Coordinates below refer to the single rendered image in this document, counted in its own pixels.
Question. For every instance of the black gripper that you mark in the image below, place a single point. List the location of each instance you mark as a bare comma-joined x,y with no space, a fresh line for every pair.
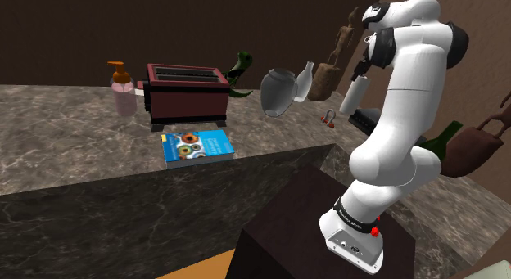
361,66

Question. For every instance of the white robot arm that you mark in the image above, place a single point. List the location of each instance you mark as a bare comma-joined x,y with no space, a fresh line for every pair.
407,110

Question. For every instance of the white cylinder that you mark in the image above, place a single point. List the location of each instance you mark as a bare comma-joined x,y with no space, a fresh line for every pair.
354,95

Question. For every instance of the brown figure statue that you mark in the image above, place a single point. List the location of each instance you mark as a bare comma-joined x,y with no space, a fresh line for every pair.
325,80

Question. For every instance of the black flat box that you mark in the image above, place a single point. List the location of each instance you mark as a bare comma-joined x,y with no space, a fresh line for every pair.
365,119

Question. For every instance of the white bottle vase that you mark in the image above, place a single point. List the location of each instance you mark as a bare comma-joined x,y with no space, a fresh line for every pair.
304,82

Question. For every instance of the red and silver shackle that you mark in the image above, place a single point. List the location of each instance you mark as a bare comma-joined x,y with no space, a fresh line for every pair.
328,118

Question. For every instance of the grey glass jar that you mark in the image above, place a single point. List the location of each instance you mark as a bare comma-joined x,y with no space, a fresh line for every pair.
277,90

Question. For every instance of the green bottle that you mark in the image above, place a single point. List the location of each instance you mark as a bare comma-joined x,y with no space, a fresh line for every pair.
441,144

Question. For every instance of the green dinosaur figure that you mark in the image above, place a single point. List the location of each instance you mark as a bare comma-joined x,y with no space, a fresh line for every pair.
239,67

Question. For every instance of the dark red toaster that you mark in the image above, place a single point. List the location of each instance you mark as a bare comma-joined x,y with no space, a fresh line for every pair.
185,102

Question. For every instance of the dark robot stand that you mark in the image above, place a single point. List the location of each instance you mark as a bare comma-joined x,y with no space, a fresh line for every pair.
287,230

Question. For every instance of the blue book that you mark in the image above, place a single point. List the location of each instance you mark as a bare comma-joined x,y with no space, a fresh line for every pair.
197,147

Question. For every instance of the pink soap dispenser orange pump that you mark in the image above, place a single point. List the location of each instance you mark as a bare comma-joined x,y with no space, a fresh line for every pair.
124,96

